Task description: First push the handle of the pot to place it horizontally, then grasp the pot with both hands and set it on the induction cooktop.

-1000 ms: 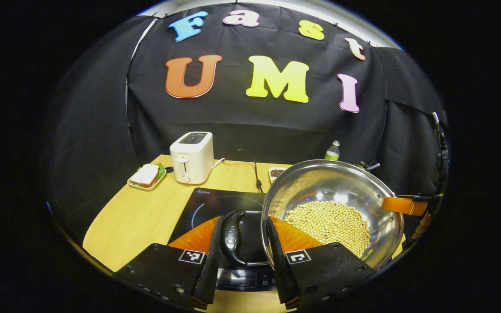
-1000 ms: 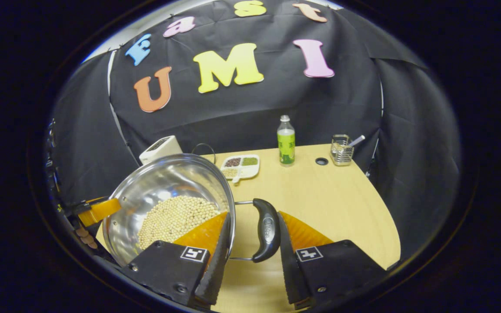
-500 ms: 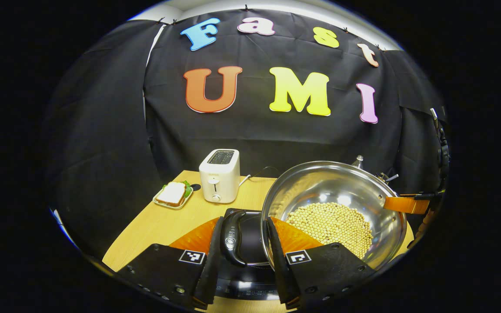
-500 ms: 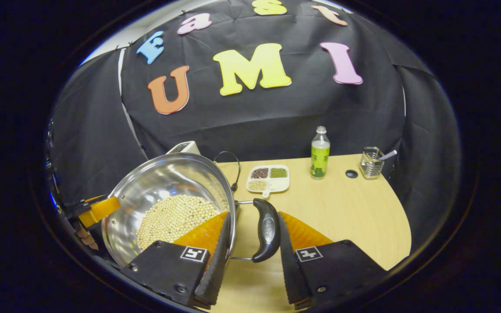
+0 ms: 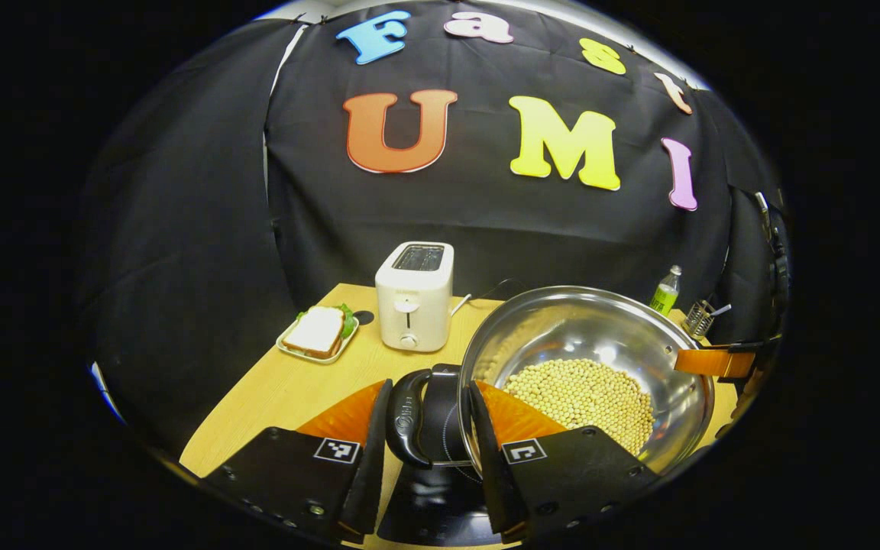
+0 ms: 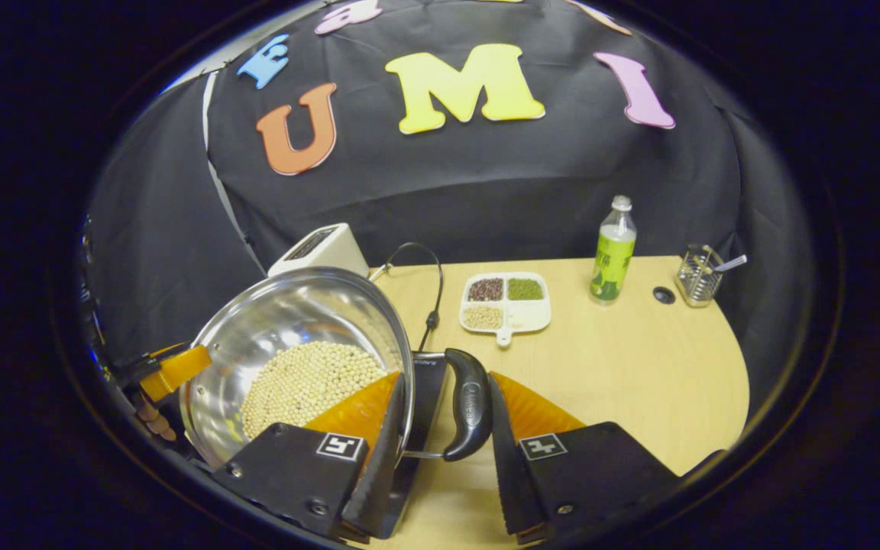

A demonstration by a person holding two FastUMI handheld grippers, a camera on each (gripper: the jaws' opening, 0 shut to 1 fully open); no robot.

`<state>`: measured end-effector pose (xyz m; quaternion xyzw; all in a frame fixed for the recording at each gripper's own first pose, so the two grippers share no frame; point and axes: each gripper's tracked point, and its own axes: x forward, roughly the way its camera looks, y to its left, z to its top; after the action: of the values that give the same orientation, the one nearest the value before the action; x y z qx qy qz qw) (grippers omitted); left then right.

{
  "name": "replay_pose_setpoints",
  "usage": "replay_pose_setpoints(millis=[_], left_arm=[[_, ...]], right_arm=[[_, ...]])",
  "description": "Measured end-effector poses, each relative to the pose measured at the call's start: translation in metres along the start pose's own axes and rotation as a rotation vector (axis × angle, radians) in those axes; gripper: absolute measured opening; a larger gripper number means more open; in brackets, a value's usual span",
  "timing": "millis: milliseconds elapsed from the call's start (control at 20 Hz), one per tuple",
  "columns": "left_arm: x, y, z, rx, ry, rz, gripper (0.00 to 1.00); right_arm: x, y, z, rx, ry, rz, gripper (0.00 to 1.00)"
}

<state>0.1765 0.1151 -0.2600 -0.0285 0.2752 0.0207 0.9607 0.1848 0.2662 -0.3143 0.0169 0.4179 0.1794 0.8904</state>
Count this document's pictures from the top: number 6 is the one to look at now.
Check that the black backdrop cloth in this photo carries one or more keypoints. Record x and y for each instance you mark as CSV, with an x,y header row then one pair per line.
x,y
448,183

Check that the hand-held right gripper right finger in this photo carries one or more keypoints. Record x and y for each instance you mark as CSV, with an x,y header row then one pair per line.
x,y
505,473

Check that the green label drink bottle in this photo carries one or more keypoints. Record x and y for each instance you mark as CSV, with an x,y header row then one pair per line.
x,y
613,260

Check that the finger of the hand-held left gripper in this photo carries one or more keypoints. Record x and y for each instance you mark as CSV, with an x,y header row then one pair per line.
x,y
176,370

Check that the pile of soybeans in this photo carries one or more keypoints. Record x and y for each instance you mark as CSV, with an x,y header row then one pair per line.
x,y
302,382

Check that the black induction cooktop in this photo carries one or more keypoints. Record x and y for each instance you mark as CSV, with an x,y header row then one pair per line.
x,y
428,405

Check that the white toaster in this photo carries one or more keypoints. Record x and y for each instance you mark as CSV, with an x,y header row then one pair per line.
x,y
321,248

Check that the stainless steel pot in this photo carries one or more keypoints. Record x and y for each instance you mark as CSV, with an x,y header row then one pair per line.
x,y
287,313

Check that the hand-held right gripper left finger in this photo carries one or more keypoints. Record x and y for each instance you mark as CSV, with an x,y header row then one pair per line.
x,y
383,481

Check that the white divided bean plate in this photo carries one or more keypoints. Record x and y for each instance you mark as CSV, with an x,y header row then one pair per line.
x,y
532,313

